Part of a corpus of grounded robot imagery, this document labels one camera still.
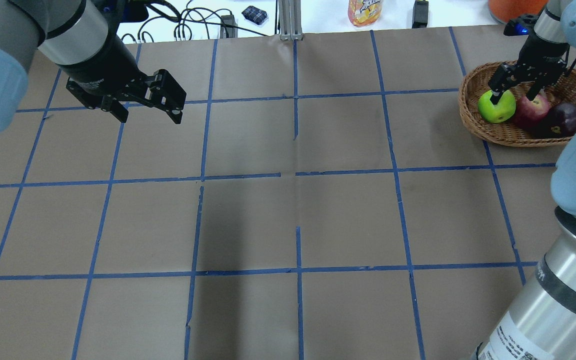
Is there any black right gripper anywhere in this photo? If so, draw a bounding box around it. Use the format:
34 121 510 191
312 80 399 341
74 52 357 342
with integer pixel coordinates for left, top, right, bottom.
487 14 570 106

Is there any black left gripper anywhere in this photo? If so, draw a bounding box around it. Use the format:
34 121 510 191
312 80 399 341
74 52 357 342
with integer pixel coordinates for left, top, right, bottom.
64 35 186 125

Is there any green apple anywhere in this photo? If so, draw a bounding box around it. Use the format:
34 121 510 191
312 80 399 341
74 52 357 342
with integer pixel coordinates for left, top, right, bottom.
477 89 517 125

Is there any red apple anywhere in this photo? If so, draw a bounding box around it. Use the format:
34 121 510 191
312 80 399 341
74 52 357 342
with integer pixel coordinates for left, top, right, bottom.
510 94 552 132

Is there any dark purple apple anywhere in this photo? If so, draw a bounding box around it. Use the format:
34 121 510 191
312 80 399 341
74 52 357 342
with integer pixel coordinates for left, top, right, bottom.
540 102 576 138

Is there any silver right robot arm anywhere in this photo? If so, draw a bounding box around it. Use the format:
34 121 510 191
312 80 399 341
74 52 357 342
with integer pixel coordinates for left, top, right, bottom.
470 0 576 360

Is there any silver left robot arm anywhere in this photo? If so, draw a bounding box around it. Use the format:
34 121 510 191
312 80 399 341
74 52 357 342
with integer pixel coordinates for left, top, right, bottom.
0 0 186 132

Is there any woven wicker basket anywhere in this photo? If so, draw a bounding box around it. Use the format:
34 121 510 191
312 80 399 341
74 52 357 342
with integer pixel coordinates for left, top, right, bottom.
458 61 576 148

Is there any orange bucket with grey lid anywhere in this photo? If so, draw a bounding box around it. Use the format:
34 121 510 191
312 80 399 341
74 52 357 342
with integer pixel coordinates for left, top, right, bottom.
487 0 548 24

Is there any black power adapter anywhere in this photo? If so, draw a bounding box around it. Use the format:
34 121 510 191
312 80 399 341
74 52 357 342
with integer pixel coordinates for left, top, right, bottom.
219 14 238 39

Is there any small dark blue pouch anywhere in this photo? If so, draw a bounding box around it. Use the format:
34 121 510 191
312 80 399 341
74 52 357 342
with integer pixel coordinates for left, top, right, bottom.
241 6 268 25

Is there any orange juice bottle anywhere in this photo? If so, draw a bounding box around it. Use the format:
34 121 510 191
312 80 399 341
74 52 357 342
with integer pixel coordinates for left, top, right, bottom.
347 0 383 27

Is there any aluminium frame post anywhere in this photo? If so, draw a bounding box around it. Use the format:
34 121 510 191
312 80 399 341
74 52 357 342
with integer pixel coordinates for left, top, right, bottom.
276 0 304 41

